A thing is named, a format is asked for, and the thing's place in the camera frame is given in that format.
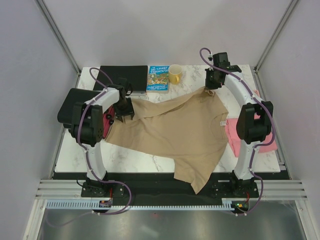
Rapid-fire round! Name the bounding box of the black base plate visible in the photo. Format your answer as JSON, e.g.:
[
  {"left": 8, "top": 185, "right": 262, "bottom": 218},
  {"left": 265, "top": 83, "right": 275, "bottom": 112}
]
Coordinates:
[{"left": 81, "top": 173, "right": 259, "bottom": 206}]

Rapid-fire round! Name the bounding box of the white cable duct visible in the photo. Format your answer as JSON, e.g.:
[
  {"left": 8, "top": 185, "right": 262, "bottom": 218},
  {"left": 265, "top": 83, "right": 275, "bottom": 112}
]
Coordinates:
[{"left": 45, "top": 199, "right": 236, "bottom": 211}]

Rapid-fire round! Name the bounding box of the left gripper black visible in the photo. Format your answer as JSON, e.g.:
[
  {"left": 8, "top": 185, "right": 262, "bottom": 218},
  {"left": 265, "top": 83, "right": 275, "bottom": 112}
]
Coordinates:
[{"left": 112, "top": 97, "right": 135, "bottom": 122}]

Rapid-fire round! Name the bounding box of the pink cube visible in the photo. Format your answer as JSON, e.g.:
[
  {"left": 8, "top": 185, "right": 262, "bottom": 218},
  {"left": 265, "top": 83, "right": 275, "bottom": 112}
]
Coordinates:
[{"left": 253, "top": 89, "right": 260, "bottom": 97}]

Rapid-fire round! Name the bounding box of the black notebook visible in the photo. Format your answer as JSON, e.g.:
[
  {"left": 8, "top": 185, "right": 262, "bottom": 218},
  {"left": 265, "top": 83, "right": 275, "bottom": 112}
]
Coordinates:
[{"left": 99, "top": 65, "right": 149, "bottom": 96}]

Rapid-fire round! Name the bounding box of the right aluminium frame post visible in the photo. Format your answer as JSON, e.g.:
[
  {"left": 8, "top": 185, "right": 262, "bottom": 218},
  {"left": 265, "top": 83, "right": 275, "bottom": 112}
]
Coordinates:
[{"left": 253, "top": 0, "right": 300, "bottom": 74}]

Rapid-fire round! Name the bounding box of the blue treehouse book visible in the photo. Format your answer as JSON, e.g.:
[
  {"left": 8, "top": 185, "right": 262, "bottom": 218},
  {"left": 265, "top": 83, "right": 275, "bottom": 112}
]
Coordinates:
[{"left": 146, "top": 65, "right": 170, "bottom": 94}]

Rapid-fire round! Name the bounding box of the left aluminium frame post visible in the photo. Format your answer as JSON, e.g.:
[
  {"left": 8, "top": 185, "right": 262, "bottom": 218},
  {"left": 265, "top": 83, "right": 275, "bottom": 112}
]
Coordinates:
[{"left": 35, "top": 0, "right": 81, "bottom": 76}]

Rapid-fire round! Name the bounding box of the beige t shirt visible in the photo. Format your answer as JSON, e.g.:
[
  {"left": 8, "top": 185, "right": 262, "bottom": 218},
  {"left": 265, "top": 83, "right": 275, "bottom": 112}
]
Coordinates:
[{"left": 106, "top": 87, "right": 228, "bottom": 194}]

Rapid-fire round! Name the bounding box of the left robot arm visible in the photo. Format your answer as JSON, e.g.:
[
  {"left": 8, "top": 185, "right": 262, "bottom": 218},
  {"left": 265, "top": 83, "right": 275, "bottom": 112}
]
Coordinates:
[{"left": 69, "top": 78, "right": 135, "bottom": 197}]

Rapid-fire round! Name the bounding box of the pink folded t shirt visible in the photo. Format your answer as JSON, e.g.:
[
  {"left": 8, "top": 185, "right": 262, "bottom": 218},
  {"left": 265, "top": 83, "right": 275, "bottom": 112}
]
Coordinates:
[{"left": 224, "top": 118, "right": 278, "bottom": 158}]

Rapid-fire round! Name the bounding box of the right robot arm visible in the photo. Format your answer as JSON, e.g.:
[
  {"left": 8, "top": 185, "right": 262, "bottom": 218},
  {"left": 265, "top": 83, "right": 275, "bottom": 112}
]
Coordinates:
[{"left": 199, "top": 47, "right": 275, "bottom": 197}]

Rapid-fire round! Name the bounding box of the yellow mug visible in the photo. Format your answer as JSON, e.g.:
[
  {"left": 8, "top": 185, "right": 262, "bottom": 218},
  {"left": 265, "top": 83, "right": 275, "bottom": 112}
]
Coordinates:
[{"left": 168, "top": 64, "right": 182, "bottom": 85}]

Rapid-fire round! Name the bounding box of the black pink drawer unit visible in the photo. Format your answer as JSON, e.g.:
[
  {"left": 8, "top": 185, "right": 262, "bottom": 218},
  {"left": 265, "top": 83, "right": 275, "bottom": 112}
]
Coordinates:
[{"left": 57, "top": 88, "right": 115, "bottom": 145}]

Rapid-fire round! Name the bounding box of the aluminium frame post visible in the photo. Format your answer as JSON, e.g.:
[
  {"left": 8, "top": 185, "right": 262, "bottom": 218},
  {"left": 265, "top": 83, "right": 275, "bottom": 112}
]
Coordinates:
[
  {"left": 35, "top": 0, "right": 81, "bottom": 76},
  {"left": 253, "top": 0, "right": 300, "bottom": 74}
]

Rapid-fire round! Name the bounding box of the aluminium front rail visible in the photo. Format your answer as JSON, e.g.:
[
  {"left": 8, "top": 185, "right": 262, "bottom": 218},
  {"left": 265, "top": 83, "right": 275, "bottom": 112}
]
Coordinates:
[{"left": 35, "top": 180, "right": 307, "bottom": 201}]

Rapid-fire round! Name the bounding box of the purple cable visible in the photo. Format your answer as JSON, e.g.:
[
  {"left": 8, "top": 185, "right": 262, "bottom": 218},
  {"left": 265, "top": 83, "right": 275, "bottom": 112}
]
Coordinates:
[
  {"left": 46, "top": 67, "right": 133, "bottom": 228},
  {"left": 199, "top": 47, "right": 276, "bottom": 217}
]

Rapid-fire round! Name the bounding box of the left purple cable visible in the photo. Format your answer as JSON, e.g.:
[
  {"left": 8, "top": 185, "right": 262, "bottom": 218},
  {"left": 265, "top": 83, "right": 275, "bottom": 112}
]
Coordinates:
[{"left": 46, "top": 67, "right": 133, "bottom": 228}]

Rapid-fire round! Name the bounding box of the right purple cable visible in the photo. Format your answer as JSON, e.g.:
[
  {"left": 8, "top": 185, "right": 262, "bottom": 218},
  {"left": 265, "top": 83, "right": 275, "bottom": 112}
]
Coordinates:
[{"left": 199, "top": 47, "right": 276, "bottom": 217}]

